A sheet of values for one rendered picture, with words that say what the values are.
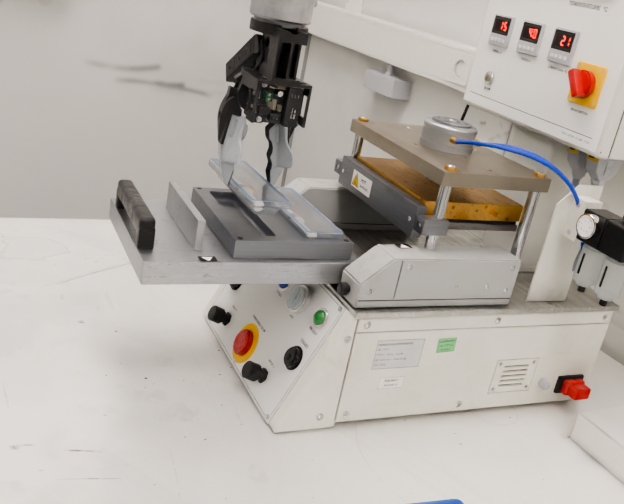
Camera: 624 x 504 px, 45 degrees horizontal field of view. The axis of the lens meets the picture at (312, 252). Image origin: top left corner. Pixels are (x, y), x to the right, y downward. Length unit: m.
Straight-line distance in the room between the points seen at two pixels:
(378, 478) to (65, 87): 1.73
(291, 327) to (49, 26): 1.54
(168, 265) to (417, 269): 0.32
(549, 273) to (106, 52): 1.65
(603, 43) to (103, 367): 0.81
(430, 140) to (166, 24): 1.47
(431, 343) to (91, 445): 0.46
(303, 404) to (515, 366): 0.34
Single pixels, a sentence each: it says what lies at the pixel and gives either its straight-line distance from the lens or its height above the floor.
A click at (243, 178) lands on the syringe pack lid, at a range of 1.00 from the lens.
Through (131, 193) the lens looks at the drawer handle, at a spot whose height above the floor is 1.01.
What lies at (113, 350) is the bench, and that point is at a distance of 1.14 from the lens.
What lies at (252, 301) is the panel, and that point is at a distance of 1.14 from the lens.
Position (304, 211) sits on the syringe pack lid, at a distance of 1.04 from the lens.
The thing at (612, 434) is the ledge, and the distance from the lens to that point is 1.16.
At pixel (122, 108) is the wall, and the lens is 2.46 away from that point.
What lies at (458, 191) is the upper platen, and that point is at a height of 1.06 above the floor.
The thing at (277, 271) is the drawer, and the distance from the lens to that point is 0.94.
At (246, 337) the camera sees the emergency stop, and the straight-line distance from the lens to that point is 1.10.
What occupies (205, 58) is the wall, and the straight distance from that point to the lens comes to 2.49.
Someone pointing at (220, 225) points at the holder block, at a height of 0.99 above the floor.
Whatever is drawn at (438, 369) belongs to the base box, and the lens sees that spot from 1.07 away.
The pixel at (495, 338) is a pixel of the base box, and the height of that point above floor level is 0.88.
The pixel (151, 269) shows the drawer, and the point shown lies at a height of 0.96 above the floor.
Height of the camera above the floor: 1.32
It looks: 21 degrees down
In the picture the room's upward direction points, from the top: 11 degrees clockwise
